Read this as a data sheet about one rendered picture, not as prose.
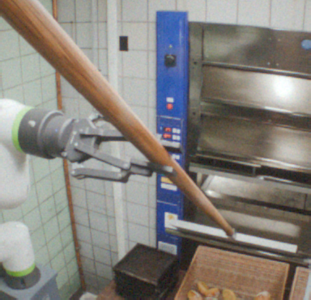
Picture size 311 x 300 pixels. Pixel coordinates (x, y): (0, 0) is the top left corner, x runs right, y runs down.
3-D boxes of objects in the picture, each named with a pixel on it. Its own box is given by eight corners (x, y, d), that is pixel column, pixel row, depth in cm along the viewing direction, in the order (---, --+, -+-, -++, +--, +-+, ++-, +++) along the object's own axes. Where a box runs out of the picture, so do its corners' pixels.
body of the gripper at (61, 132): (73, 122, 70) (114, 129, 67) (58, 163, 68) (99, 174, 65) (53, 106, 64) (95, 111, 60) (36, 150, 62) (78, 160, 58)
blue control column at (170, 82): (227, 202, 417) (240, 8, 332) (240, 205, 411) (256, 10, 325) (155, 320, 257) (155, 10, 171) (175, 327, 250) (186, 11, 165)
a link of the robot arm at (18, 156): (-32, 99, 67) (6, 95, 77) (-31, 158, 70) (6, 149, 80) (14, 105, 62) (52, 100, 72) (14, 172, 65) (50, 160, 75)
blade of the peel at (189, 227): (295, 252, 135) (296, 246, 136) (169, 224, 156) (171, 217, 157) (291, 257, 167) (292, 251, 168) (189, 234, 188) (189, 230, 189)
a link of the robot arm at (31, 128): (8, 143, 62) (27, 97, 65) (43, 163, 73) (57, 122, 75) (31, 149, 60) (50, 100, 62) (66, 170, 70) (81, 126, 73)
